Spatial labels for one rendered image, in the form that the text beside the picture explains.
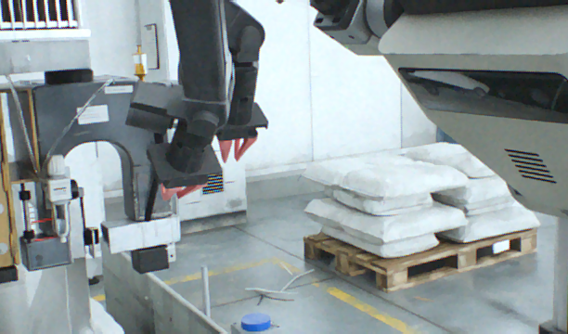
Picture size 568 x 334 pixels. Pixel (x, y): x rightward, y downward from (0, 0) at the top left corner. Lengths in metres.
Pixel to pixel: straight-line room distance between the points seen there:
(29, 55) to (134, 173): 0.30
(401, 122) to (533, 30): 6.05
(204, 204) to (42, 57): 4.04
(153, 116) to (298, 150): 5.33
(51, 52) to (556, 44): 0.84
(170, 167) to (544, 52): 0.54
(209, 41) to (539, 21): 0.39
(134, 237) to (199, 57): 0.64
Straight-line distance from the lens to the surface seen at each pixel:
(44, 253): 1.39
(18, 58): 1.28
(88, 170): 4.24
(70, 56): 1.38
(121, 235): 1.42
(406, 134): 6.99
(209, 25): 0.82
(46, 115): 1.35
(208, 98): 0.92
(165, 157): 1.08
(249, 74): 1.15
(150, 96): 0.99
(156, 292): 2.11
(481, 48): 0.93
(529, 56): 0.88
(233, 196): 5.38
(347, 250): 4.25
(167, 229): 1.45
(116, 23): 5.60
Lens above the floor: 1.42
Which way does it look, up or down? 11 degrees down
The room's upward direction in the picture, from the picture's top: 2 degrees counter-clockwise
